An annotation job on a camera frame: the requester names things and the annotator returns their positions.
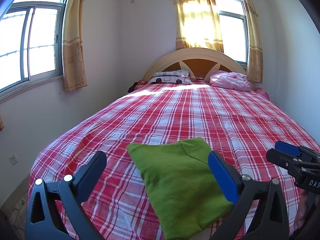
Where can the pink cloth beside bed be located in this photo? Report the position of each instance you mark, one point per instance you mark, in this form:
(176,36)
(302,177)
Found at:
(262,93)

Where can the person right hand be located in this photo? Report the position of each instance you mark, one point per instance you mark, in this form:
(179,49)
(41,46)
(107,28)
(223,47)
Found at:
(302,210)

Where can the yellow curtain right of back window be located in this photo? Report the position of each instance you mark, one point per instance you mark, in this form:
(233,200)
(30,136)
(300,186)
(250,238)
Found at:
(255,48)

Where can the back window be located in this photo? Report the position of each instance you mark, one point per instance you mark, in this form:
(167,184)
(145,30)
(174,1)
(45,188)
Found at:
(234,31)

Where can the yellow curtain at side window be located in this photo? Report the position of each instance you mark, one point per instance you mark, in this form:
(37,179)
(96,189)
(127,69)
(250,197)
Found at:
(74,76)

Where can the green orange striped knit sweater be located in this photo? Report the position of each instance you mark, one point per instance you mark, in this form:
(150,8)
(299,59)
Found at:
(181,189)

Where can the yellow curtain left of back window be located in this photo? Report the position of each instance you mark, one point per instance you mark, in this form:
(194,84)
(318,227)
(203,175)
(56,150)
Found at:
(198,25)

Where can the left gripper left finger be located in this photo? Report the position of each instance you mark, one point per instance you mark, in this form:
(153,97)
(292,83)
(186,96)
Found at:
(43,218)

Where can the yellow curtain of window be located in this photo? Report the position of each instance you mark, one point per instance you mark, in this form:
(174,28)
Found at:
(255,48)
(198,25)

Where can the white wall socket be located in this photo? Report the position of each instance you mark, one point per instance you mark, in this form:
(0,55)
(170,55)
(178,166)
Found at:
(13,159)

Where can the pink pillow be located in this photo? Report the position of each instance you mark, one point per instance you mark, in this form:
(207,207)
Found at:
(229,80)

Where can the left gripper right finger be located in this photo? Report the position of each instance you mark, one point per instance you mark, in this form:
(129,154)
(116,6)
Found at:
(270,220)

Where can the beige wooden arched headboard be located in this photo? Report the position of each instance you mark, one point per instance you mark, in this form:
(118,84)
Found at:
(198,61)

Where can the dark cloth at bed corner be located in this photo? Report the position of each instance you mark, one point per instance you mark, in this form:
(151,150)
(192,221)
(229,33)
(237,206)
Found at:
(132,88)

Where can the white grey patterned pillow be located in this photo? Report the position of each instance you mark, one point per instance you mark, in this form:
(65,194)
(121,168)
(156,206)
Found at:
(181,76)

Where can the red white plaid bedsheet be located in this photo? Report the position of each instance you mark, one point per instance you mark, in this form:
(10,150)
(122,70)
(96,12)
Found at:
(241,126)

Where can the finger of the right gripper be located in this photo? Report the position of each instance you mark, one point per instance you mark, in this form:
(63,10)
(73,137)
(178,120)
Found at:
(295,149)
(303,166)

